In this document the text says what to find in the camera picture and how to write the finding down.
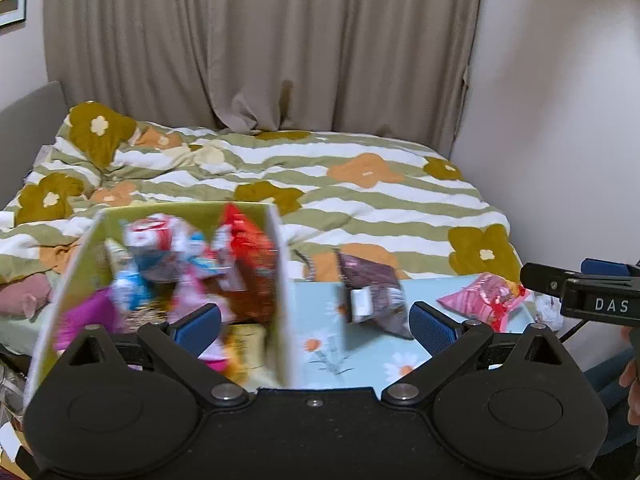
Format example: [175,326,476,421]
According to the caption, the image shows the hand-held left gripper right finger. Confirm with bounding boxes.
[381,302,584,408]

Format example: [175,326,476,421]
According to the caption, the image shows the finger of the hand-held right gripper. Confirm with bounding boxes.
[581,258,640,278]
[519,262,569,298]

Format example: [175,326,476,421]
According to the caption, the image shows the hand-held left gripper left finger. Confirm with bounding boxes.
[59,303,250,408]

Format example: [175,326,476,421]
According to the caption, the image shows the pink snack bag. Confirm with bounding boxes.
[437,272,532,334]

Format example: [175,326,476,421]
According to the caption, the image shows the blue and white snack bag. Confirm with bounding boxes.
[110,264,157,317]

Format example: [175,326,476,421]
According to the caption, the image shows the dark brown snack bag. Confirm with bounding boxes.
[336,249,414,339]

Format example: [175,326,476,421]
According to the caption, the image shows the pile of assorted snack packets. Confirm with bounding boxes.
[54,204,279,387]

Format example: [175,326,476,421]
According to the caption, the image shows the green cardboard box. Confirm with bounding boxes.
[22,201,302,407]

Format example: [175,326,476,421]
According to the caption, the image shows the person's right hand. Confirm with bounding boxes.
[619,327,640,427]

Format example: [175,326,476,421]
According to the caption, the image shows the white crumpled wrapper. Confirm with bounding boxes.
[533,291,563,328]

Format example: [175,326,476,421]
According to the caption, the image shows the dark blue cloth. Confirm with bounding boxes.
[582,347,640,457]

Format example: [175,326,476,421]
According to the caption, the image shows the light blue floral cloth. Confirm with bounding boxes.
[290,275,540,392]

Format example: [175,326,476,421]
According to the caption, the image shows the green striped floral blanket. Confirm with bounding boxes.
[0,101,524,312]

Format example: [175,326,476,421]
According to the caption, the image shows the light green bed sheet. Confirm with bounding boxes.
[0,305,57,357]

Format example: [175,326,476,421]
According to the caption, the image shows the pink plush cushion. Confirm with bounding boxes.
[0,275,54,319]

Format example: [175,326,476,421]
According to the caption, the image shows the grey upholstered headboard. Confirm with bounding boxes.
[0,80,69,212]

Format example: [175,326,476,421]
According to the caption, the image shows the beige curtain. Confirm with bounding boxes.
[42,0,487,157]

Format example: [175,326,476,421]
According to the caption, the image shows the black cable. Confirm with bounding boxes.
[556,317,587,347]

